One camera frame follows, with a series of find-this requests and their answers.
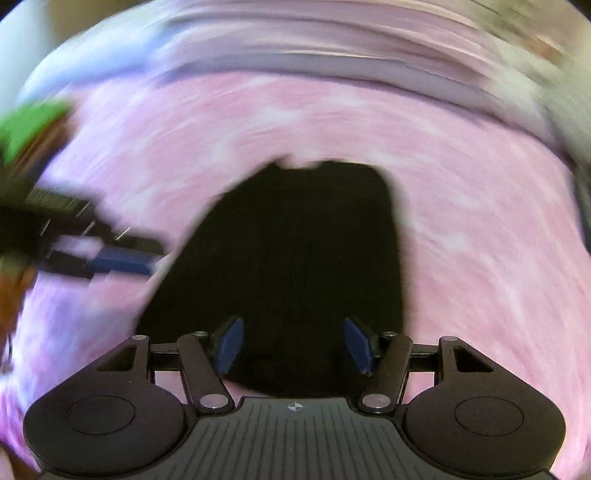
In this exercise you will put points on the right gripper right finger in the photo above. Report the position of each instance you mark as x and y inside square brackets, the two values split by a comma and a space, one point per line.
[383, 359]

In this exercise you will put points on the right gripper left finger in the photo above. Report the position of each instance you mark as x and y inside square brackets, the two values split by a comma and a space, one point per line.
[205, 358]

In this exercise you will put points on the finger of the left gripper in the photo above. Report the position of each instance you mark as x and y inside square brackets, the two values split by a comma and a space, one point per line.
[85, 261]
[127, 239]

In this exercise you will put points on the black garment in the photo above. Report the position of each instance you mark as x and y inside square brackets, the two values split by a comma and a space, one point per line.
[294, 253]

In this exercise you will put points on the green folded cloth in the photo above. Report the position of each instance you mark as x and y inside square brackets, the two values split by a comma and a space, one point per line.
[31, 131]

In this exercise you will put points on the light blue pillow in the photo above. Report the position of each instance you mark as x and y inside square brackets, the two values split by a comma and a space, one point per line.
[92, 57]

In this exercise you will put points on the folded lilac quilt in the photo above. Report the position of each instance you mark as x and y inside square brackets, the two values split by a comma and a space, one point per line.
[435, 48]

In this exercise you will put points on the grey ribbed pillow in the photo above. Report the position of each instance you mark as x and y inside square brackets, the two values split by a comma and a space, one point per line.
[566, 97]

